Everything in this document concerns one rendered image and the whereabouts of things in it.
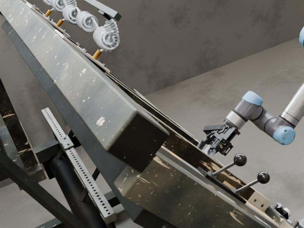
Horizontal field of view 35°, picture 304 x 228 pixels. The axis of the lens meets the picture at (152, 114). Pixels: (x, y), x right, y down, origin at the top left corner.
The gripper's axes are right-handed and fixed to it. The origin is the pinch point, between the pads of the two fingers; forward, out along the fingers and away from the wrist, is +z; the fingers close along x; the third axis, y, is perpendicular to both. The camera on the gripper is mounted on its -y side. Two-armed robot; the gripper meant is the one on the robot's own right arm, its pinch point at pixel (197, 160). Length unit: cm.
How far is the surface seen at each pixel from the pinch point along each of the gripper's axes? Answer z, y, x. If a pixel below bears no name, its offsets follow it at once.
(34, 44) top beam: 0, 0, -82
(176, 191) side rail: -1, 73, -61
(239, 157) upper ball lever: -14, 51, -32
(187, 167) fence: -3, 48, -42
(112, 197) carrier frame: 77, -137, 76
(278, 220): -1.5, 19.6, 38.1
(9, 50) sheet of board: 51, -270, -14
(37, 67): 13, -45, -61
